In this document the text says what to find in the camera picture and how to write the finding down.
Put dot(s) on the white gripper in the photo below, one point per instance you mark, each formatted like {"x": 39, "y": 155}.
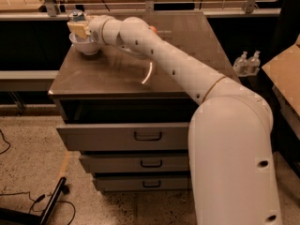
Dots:
{"x": 95, "y": 28}

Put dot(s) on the redbull can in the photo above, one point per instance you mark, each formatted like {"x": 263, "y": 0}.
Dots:
{"x": 76, "y": 16}

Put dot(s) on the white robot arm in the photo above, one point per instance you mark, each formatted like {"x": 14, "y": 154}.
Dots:
{"x": 229, "y": 136}

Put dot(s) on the white bowl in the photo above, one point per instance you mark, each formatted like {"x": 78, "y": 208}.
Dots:
{"x": 86, "y": 46}

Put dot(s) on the orange fruit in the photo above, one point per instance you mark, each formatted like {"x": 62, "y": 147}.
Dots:
{"x": 154, "y": 29}

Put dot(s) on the top grey drawer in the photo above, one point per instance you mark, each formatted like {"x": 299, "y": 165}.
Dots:
{"x": 126, "y": 124}

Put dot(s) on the grey drawer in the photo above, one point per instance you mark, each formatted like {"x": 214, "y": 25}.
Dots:
{"x": 138, "y": 162}
{"x": 126, "y": 124}
{"x": 141, "y": 181}

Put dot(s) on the grey drawer cabinet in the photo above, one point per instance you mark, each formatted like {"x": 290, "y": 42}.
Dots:
{"x": 111, "y": 74}

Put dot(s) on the middle grey drawer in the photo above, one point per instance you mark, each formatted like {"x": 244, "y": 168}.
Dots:
{"x": 138, "y": 162}

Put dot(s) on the black stand leg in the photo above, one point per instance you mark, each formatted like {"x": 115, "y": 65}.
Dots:
{"x": 40, "y": 209}

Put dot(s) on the left clear plastic bottle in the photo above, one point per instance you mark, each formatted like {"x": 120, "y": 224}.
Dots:
{"x": 240, "y": 64}

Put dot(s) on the clear plastic bottle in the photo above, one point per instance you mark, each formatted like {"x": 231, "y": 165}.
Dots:
{"x": 240, "y": 64}
{"x": 253, "y": 62}

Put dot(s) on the right clear plastic bottle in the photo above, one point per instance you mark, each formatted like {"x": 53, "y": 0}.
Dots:
{"x": 253, "y": 62}

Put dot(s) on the bottom grey drawer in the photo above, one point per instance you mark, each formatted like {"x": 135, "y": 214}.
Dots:
{"x": 141, "y": 181}

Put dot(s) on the black office chair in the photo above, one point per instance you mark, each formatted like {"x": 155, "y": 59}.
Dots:
{"x": 288, "y": 27}

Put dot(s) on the grey bench rail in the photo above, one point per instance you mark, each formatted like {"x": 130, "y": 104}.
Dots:
{"x": 25, "y": 81}

